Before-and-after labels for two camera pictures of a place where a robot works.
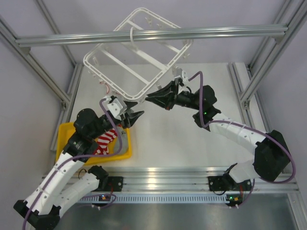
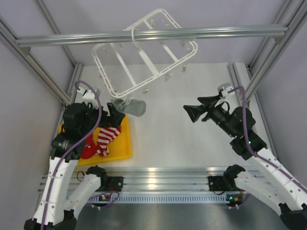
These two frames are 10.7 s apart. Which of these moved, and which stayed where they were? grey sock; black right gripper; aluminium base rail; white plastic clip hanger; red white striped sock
Moved: grey sock; black right gripper; white plastic clip hanger
Stayed: aluminium base rail; red white striped sock
